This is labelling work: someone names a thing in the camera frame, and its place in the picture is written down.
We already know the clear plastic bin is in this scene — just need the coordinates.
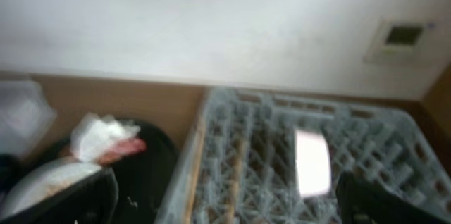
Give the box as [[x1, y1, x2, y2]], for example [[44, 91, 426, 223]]
[[1, 80, 56, 158]]

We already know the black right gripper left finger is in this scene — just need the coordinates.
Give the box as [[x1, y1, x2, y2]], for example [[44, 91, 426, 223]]
[[1, 168, 118, 224]]

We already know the red snack wrapper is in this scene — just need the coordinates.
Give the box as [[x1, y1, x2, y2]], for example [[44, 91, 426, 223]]
[[96, 137, 147, 166]]

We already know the white wall panel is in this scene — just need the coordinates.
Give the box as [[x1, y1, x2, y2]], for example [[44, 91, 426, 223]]
[[364, 19, 434, 65]]

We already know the white plate with food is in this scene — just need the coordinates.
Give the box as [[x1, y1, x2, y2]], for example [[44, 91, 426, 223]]
[[1, 158, 101, 220]]

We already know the round black tray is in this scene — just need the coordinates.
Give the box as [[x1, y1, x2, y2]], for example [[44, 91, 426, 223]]
[[20, 118, 180, 224]]

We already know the white napkin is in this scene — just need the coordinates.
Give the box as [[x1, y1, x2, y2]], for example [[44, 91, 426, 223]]
[[70, 113, 140, 162]]

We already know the grey dishwasher rack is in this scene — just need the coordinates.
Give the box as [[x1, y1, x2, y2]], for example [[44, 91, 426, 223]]
[[156, 87, 450, 223]]

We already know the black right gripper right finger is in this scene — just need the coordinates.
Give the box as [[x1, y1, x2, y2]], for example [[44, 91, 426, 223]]
[[335, 172, 449, 224]]

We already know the pink bowl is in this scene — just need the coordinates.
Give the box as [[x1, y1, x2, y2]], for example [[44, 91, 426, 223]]
[[295, 130, 332, 198]]

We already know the wooden chopstick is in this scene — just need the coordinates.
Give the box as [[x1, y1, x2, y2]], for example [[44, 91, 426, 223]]
[[182, 119, 206, 224], [226, 139, 247, 224]]

